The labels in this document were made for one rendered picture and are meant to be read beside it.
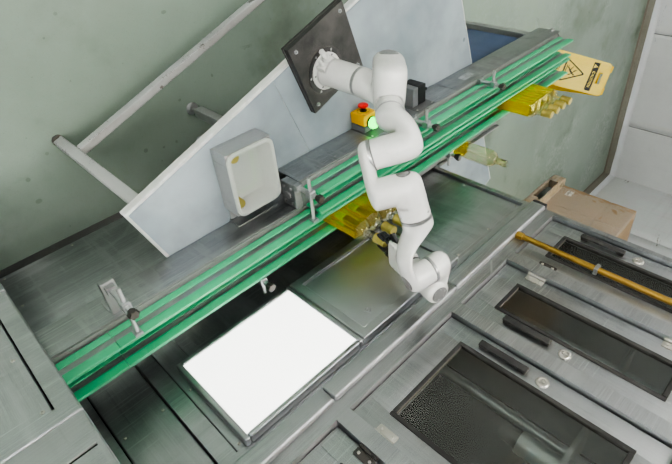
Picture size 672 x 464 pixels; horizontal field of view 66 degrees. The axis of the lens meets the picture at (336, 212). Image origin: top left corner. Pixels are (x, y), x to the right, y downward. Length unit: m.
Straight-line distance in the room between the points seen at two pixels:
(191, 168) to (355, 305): 0.66
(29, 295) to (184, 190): 0.77
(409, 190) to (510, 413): 0.63
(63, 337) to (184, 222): 0.46
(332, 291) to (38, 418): 0.90
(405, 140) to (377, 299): 0.56
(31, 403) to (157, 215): 0.63
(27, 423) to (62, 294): 0.91
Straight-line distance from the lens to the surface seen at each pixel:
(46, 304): 2.07
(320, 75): 1.77
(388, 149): 1.36
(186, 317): 1.62
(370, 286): 1.72
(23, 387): 1.29
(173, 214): 1.65
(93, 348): 1.54
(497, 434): 1.47
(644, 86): 7.62
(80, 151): 2.05
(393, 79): 1.47
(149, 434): 1.57
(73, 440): 1.14
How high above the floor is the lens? 2.05
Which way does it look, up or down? 38 degrees down
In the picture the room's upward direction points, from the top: 118 degrees clockwise
